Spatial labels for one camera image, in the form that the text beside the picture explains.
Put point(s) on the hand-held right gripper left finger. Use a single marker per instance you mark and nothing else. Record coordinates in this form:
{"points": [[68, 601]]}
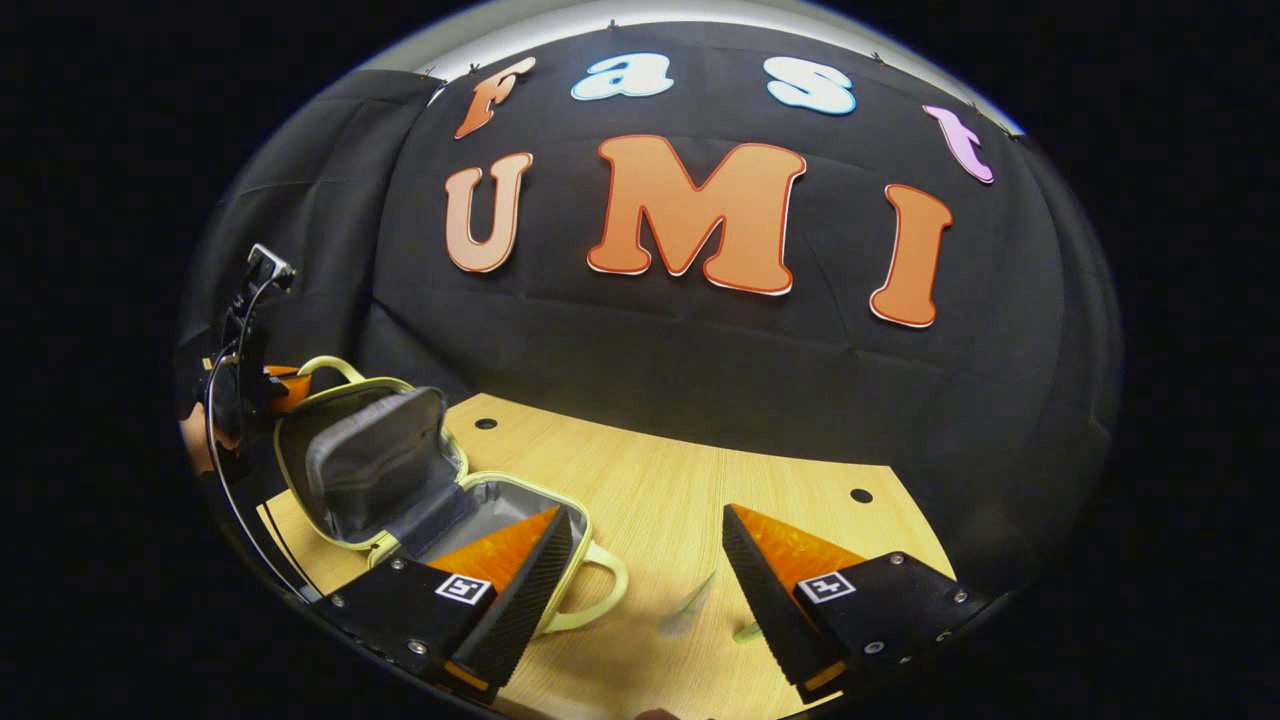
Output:
{"points": [[530, 600]]}

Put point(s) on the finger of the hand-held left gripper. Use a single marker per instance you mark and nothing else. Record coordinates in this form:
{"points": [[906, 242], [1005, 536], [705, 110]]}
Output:
{"points": [[287, 388]]}

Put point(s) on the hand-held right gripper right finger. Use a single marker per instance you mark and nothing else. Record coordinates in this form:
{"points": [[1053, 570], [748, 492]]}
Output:
{"points": [[765, 600]]}

